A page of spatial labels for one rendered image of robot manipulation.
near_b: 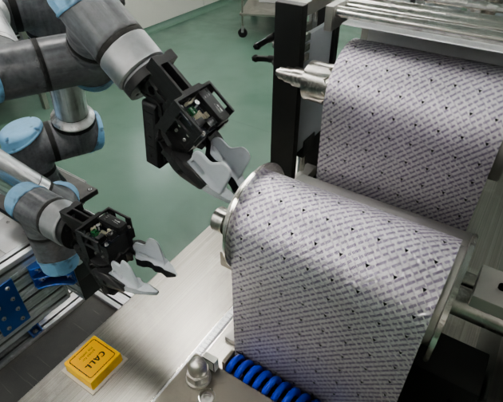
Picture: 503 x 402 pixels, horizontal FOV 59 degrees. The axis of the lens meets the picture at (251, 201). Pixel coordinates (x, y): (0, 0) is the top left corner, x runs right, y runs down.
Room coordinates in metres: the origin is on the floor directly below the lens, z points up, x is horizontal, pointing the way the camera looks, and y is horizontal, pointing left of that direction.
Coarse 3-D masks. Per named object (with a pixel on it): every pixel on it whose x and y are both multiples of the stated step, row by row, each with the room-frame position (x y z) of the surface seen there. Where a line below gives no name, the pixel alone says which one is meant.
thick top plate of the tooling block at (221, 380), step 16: (176, 384) 0.33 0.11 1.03; (208, 384) 0.33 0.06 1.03; (224, 384) 0.33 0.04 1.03; (240, 384) 0.33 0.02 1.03; (160, 400) 0.31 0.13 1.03; (176, 400) 0.31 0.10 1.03; (192, 400) 0.31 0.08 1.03; (208, 400) 0.31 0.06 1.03; (224, 400) 0.31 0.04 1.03; (240, 400) 0.31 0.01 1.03; (256, 400) 0.31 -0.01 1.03; (272, 400) 0.31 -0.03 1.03
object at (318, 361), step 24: (240, 312) 0.38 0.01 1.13; (264, 312) 0.36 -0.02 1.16; (240, 336) 0.38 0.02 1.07; (264, 336) 0.36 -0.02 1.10; (288, 336) 0.34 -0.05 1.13; (312, 336) 0.32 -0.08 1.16; (264, 360) 0.36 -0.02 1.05; (288, 360) 0.34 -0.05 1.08; (312, 360) 0.32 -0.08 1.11; (336, 360) 0.30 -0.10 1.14; (360, 360) 0.29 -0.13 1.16; (312, 384) 0.32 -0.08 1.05; (336, 384) 0.30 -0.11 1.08; (360, 384) 0.28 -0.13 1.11; (384, 384) 0.27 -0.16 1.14
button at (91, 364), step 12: (84, 348) 0.46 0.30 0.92; (96, 348) 0.46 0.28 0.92; (108, 348) 0.46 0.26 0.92; (72, 360) 0.43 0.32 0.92; (84, 360) 0.43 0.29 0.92; (96, 360) 0.43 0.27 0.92; (108, 360) 0.43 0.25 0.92; (120, 360) 0.44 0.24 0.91; (72, 372) 0.42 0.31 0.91; (84, 372) 0.41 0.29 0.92; (96, 372) 0.41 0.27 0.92; (108, 372) 0.42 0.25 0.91; (96, 384) 0.40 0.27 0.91
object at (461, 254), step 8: (232, 200) 0.42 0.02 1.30; (224, 224) 0.40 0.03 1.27; (464, 248) 0.33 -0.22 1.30; (456, 256) 0.31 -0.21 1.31; (464, 256) 0.31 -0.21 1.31; (456, 264) 0.30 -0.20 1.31; (456, 272) 0.29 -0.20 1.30; (448, 280) 0.29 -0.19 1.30; (448, 288) 0.28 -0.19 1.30; (440, 296) 0.28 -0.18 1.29; (448, 296) 0.28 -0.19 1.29; (440, 304) 0.27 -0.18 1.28; (440, 312) 0.27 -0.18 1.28; (432, 320) 0.27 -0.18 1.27; (432, 328) 0.26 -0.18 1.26; (424, 336) 0.27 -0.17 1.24; (432, 336) 0.26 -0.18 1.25; (424, 344) 0.27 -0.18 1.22
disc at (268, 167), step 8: (264, 168) 0.45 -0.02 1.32; (272, 168) 0.47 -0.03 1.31; (280, 168) 0.49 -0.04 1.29; (248, 176) 0.43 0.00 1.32; (256, 176) 0.44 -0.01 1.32; (248, 184) 0.42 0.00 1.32; (240, 192) 0.41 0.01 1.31; (240, 200) 0.41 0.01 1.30; (232, 208) 0.40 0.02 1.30; (232, 216) 0.39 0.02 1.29; (232, 224) 0.39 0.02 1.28; (224, 232) 0.38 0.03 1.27; (224, 240) 0.38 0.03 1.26; (224, 248) 0.38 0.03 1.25; (224, 256) 0.38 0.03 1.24
